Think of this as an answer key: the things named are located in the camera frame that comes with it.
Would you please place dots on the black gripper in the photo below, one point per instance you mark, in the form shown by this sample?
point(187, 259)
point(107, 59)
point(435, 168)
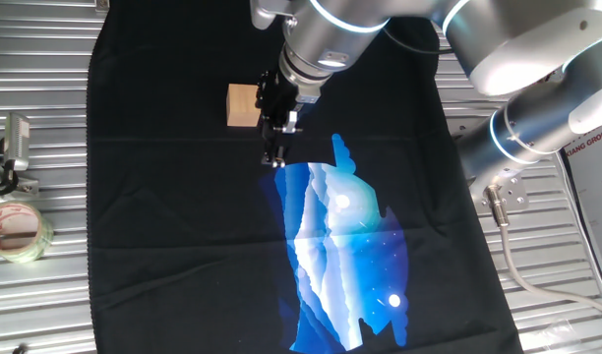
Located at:
point(288, 113)

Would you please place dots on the small wooden block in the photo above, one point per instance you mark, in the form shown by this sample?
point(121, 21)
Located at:
point(242, 105)

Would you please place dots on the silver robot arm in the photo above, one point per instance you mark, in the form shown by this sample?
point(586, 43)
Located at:
point(527, 44)

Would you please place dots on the black cloth with blue print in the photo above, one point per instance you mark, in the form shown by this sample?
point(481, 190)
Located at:
point(183, 196)

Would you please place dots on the clear packing tape roll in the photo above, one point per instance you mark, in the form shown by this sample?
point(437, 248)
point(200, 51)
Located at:
point(35, 246)

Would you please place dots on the white sign with red text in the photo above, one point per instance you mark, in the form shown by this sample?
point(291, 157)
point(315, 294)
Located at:
point(596, 187)

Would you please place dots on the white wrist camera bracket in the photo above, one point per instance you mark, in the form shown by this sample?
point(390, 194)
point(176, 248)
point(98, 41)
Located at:
point(261, 15)

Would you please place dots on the small metal bracket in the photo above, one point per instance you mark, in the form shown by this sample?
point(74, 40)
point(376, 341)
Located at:
point(102, 5)

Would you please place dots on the grey camera on stand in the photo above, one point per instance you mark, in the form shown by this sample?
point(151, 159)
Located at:
point(17, 140)

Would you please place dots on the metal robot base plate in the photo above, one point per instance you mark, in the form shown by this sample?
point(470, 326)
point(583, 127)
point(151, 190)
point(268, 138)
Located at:
point(520, 199)

